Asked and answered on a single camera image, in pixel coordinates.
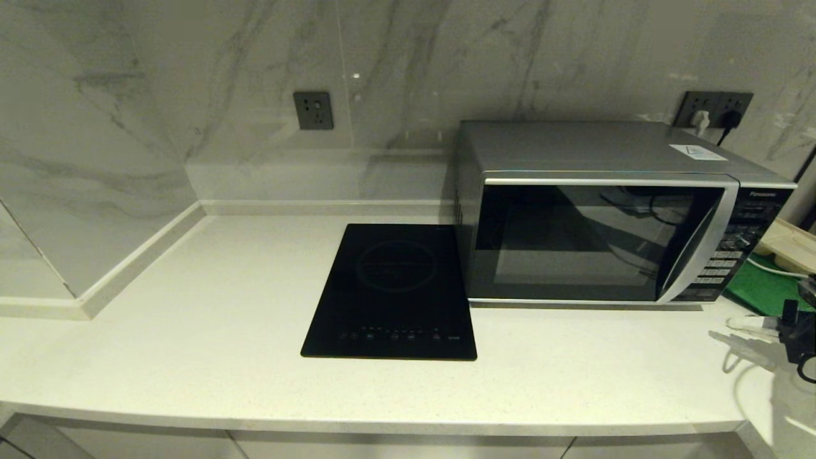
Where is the green plastic tray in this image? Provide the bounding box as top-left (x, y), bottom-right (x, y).
top-left (727, 255), bottom-right (816, 317)

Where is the silver microwave oven body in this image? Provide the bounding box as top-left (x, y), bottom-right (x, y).
top-left (454, 120), bottom-right (798, 304)

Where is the dark grey wall socket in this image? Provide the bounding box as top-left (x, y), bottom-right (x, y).
top-left (293, 91), bottom-right (334, 131)
top-left (674, 91), bottom-right (720, 128)
top-left (717, 92), bottom-right (754, 130)

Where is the cream power strip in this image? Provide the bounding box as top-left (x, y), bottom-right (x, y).
top-left (755, 218), bottom-right (816, 276)

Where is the white power cable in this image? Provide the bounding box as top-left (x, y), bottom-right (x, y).
top-left (746, 256), bottom-right (812, 280)

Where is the black induction cooktop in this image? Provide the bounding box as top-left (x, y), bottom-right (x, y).
top-left (300, 223), bottom-right (478, 361)

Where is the angled grey cabinet panel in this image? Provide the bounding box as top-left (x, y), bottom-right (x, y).
top-left (0, 413), bottom-right (96, 459)

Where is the beige drawer front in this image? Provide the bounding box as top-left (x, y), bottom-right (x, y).
top-left (228, 431), bottom-right (574, 459)

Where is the beige cabinet door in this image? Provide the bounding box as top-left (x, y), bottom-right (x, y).
top-left (561, 436), bottom-right (743, 459)
top-left (56, 424), bottom-right (251, 459)

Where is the black plug with cable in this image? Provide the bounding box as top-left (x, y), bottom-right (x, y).
top-left (715, 111), bottom-right (745, 147)

